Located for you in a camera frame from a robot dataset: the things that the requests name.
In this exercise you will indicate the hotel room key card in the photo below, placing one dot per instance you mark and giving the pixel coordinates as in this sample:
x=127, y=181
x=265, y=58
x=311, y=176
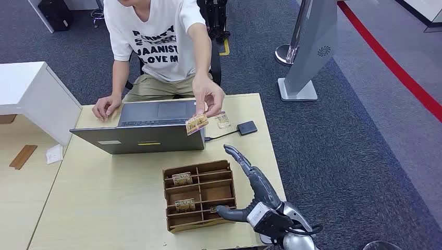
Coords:
x=217, y=208
x=182, y=179
x=184, y=205

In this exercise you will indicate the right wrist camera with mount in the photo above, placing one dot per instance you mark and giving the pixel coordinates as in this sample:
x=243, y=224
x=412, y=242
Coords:
x=259, y=214

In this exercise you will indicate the white card reader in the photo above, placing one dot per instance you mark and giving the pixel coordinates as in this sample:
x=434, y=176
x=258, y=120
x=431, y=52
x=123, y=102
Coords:
x=264, y=238

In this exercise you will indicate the grey Lenovo laptop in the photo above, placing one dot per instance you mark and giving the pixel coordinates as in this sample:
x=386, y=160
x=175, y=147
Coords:
x=145, y=139

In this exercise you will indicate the white furniture with dark edge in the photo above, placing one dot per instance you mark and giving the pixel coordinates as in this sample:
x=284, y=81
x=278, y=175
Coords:
x=424, y=8

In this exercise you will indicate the chrome stool base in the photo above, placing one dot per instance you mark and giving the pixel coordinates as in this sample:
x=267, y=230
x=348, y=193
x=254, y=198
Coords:
x=97, y=13

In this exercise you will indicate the brown wooden strip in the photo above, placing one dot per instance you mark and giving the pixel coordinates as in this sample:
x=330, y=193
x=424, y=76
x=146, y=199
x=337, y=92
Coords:
x=22, y=157

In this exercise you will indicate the brown wood piece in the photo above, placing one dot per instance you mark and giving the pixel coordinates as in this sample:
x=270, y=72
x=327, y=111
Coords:
x=7, y=119

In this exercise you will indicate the white panel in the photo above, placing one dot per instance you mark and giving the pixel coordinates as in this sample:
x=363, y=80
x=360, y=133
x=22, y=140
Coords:
x=41, y=15

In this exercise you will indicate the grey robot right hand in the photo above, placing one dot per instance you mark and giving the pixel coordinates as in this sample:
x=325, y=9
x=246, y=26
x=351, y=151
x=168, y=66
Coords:
x=260, y=186

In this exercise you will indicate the wooden card organizer box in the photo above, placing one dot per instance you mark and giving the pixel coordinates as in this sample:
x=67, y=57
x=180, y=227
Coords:
x=214, y=193

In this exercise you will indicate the white cabinet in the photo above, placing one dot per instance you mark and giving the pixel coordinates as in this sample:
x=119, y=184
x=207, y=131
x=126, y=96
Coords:
x=31, y=93

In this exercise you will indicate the small clear plastic piece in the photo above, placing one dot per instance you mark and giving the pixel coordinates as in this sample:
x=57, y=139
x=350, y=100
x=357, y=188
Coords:
x=223, y=120

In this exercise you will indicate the person's left hand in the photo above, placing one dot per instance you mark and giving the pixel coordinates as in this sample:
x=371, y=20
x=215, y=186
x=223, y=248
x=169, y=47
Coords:
x=209, y=93

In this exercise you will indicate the black square USB device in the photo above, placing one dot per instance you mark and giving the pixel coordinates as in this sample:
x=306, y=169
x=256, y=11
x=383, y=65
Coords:
x=247, y=127

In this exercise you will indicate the person's right forearm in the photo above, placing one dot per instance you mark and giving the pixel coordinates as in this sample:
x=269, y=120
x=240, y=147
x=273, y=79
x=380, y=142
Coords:
x=119, y=79

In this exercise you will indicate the person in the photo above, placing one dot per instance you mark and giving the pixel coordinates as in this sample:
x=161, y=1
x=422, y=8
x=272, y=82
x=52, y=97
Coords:
x=162, y=51

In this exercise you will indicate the dark curved robot part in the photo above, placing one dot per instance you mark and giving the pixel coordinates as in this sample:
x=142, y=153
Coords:
x=381, y=246

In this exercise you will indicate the grey kiosk stand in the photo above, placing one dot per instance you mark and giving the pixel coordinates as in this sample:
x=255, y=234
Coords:
x=310, y=51

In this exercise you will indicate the person's left forearm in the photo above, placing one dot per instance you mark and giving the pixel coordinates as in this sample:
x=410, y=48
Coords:
x=202, y=51

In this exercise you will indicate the yellow patterned ID card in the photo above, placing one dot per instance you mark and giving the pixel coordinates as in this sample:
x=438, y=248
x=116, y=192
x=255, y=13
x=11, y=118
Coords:
x=197, y=124

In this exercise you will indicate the black tripod equipment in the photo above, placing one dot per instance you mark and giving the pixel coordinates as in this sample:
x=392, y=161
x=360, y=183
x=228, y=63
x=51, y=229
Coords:
x=215, y=17

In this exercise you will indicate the person's right hand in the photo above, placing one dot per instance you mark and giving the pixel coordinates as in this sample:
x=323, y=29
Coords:
x=105, y=105

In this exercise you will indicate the white paper slip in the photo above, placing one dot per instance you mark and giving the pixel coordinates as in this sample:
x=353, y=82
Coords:
x=54, y=154

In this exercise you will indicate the black bag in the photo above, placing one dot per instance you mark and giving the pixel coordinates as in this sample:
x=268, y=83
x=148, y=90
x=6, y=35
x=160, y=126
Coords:
x=55, y=13

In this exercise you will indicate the chrome stanchion pole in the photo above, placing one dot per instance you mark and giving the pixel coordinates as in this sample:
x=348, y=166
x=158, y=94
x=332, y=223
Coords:
x=293, y=38

